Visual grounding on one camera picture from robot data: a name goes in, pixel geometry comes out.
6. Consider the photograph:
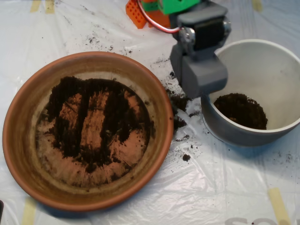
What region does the red white servo cable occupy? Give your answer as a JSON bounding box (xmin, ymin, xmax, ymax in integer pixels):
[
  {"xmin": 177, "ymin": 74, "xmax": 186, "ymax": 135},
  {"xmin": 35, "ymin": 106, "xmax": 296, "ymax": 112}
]
[{"xmin": 136, "ymin": 0, "xmax": 181, "ymax": 35}]

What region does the terracotta saucer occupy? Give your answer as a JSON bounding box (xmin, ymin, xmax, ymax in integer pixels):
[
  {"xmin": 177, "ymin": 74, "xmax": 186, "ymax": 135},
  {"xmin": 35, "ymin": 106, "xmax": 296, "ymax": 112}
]
[{"xmin": 2, "ymin": 51, "xmax": 174, "ymax": 213}]

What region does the dark soil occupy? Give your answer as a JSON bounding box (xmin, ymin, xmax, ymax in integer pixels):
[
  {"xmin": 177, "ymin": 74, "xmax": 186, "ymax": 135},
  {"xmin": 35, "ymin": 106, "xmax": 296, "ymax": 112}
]
[
  {"xmin": 41, "ymin": 76, "xmax": 155, "ymax": 186},
  {"xmin": 213, "ymin": 92, "xmax": 268, "ymax": 131}
]

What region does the spilled soil pile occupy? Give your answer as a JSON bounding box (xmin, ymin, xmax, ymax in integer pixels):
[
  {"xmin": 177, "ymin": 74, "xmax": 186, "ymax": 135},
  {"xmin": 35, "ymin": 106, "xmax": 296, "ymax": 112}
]
[{"xmin": 165, "ymin": 88, "xmax": 195, "ymax": 131}]

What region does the clear plastic cover sheet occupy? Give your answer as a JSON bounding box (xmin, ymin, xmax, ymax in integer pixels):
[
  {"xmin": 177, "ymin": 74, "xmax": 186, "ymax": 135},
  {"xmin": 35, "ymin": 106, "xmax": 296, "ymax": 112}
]
[{"xmin": 0, "ymin": 0, "xmax": 300, "ymax": 225}]

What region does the white ceramic pot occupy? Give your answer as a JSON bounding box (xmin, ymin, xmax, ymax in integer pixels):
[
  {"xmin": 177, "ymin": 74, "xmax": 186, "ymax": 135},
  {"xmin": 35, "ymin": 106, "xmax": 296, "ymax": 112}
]
[{"xmin": 200, "ymin": 38, "xmax": 300, "ymax": 147}]

